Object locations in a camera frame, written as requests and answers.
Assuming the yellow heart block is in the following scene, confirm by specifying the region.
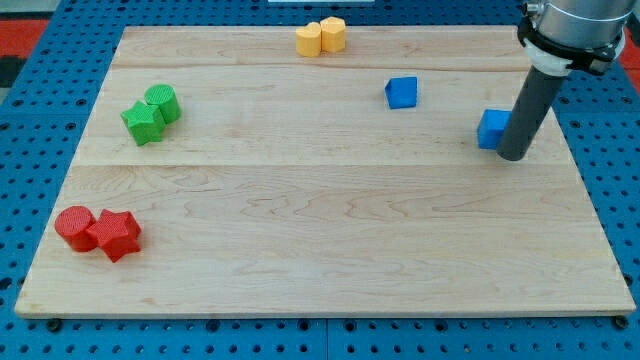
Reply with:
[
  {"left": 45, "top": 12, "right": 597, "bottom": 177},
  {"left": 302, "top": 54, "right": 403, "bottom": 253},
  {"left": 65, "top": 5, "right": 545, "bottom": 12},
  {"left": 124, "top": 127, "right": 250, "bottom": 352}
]
[{"left": 295, "top": 22, "right": 322, "bottom": 57}]

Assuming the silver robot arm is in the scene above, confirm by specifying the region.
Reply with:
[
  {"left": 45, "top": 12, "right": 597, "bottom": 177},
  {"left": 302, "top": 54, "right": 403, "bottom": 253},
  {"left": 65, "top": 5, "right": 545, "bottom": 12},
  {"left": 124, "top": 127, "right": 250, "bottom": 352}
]
[{"left": 496, "top": 0, "right": 638, "bottom": 161}]

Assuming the green cylinder block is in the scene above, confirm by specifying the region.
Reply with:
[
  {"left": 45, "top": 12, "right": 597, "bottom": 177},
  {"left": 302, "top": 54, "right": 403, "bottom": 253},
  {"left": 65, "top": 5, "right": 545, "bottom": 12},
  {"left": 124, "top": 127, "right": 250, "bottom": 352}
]
[{"left": 144, "top": 84, "right": 182, "bottom": 124}]

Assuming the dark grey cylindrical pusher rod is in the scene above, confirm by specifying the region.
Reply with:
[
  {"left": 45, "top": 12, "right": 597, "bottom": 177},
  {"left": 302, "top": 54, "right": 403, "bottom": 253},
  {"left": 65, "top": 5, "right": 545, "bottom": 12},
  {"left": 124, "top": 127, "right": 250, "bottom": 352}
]
[{"left": 496, "top": 66, "right": 565, "bottom": 161}]

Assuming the red cylinder block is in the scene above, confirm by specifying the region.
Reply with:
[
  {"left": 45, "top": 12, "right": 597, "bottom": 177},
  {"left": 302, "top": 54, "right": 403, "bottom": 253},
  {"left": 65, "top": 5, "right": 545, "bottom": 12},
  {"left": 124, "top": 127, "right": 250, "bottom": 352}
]
[{"left": 54, "top": 206, "right": 97, "bottom": 252}]

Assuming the yellow hexagon block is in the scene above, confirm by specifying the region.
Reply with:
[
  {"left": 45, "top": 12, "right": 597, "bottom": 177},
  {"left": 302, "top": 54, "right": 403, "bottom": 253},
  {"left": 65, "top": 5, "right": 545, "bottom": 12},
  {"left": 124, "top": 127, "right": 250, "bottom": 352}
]
[{"left": 320, "top": 17, "right": 346, "bottom": 53}]

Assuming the blue triangle block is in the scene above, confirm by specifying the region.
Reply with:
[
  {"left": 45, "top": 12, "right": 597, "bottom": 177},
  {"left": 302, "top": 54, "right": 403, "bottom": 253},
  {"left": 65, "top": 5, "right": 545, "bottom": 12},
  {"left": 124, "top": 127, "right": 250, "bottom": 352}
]
[{"left": 384, "top": 76, "right": 418, "bottom": 109}]

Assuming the wooden board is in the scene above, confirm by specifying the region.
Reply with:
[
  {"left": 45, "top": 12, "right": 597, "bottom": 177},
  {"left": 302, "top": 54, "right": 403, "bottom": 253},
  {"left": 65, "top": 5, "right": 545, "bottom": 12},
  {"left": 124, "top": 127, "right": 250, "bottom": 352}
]
[{"left": 15, "top": 26, "right": 636, "bottom": 319}]

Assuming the red star block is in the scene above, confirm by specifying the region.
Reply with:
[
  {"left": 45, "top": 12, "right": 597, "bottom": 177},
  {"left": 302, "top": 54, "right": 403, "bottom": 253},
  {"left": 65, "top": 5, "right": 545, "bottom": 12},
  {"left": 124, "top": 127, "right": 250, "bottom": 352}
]
[{"left": 87, "top": 209, "right": 141, "bottom": 263}]

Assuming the green star block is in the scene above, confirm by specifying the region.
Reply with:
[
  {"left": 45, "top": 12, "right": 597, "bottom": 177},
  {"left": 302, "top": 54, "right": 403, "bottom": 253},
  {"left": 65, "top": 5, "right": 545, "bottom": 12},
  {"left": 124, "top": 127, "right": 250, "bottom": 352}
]
[{"left": 120, "top": 101, "right": 166, "bottom": 146}]

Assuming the blue cube block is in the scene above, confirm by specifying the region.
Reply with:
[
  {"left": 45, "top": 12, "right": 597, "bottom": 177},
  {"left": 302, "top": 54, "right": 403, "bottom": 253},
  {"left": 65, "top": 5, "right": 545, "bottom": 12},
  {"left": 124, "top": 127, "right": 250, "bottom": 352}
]
[{"left": 476, "top": 109, "right": 511, "bottom": 150}]

